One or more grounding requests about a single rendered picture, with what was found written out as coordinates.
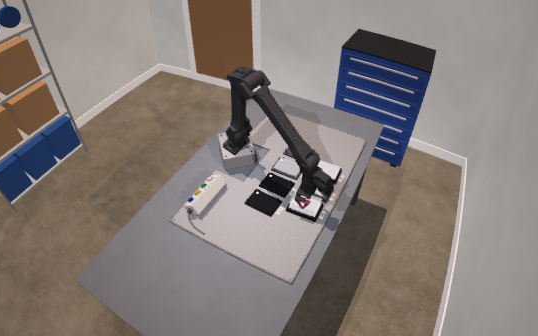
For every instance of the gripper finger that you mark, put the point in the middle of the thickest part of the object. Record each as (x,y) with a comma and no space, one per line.
(306,203)

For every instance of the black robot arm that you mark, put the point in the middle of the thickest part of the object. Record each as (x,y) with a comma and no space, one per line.
(240,126)

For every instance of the white operator button panel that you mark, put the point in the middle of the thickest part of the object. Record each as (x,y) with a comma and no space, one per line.
(205,197)

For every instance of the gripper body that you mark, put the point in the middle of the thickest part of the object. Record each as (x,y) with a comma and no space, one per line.
(301,192)

